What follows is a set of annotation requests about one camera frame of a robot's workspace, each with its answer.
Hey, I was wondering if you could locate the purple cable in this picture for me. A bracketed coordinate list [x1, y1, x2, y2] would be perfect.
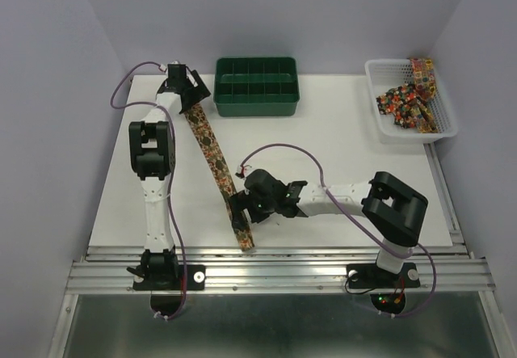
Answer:
[111, 61, 189, 322]
[240, 143, 439, 319]

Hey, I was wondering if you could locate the aluminium rail frame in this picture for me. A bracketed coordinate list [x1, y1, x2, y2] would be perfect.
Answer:
[66, 142, 495, 294]

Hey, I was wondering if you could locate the paisley patterned tie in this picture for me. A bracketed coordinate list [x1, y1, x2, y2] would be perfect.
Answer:
[184, 104, 254, 251]

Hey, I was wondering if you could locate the white perforated plastic basket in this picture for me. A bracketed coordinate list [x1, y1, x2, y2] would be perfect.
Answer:
[364, 57, 458, 144]

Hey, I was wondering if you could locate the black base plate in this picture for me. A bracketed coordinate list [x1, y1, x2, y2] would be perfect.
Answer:
[132, 264, 206, 292]
[347, 263, 421, 290]

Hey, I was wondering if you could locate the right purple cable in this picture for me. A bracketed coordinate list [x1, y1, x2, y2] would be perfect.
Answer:
[240, 143, 439, 319]

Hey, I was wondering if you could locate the green compartment organizer box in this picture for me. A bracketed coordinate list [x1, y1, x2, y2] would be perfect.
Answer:
[213, 57, 300, 117]

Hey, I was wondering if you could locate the dark multicolour dotted tie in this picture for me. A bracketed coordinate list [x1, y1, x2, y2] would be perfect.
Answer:
[376, 84, 417, 129]

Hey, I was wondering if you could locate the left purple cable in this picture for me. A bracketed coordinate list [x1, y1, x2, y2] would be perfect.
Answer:
[111, 61, 189, 322]

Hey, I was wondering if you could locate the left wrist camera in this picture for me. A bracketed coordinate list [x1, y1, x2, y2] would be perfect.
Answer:
[167, 63, 187, 79]

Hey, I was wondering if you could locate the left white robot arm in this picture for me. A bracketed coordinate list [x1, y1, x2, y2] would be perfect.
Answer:
[127, 62, 210, 291]

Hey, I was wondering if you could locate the yellow patterned tie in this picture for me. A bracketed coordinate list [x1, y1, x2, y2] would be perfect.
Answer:
[410, 58, 438, 133]

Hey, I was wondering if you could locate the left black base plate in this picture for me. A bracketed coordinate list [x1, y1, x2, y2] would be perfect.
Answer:
[132, 264, 206, 292]

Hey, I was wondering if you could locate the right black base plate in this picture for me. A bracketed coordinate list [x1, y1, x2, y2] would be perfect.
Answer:
[347, 263, 421, 290]

